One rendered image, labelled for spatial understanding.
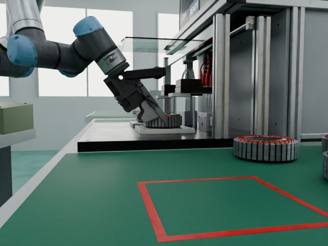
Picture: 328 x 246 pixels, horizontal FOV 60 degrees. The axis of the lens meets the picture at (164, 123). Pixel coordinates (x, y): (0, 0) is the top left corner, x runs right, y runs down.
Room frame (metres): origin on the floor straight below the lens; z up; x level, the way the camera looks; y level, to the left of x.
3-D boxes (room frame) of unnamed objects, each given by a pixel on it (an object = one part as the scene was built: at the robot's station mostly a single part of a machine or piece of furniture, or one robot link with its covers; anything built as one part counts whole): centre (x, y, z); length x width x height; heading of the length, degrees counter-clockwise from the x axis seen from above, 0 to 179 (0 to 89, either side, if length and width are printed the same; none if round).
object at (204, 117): (0.85, -0.14, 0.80); 0.07 x 0.05 x 0.06; 11
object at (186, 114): (1.09, -0.09, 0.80); 0.07 x 0.05 x 0.06; 11
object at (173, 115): (0.83, 0.00, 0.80); 0.11 x 0.11 x 0.04
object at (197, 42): (0.96, -0.07, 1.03); 0.62 x 0.01 x 0.03; 11
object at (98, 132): (0.95, 0.01, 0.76); 0.64 x 0.47 x 0.02; 11
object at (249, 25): (0.98, -0.15, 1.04); 0.62 x 0.02 x 0.03; 11
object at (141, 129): (0.83, 0.00, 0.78); 0.15 x 0.15 x 0.01; 11
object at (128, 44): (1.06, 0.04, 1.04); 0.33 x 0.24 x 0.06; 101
